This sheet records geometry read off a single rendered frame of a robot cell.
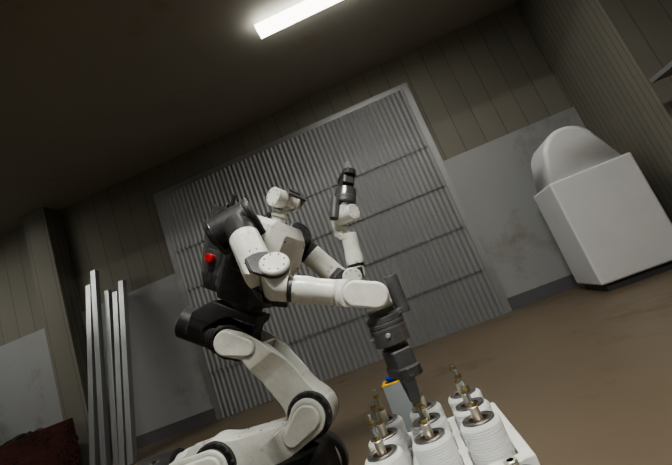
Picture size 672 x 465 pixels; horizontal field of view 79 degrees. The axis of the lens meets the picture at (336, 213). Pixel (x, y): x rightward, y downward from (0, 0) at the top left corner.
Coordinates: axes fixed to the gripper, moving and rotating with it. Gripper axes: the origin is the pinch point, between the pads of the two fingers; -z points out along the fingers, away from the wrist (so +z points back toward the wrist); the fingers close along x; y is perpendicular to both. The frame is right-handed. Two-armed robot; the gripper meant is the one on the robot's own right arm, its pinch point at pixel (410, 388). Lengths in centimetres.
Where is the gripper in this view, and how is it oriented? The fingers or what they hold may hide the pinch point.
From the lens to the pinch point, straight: 107.2
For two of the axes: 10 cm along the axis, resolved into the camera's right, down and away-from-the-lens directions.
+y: -9.1, 2.8, -3.0
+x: -2.1, 3.0, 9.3
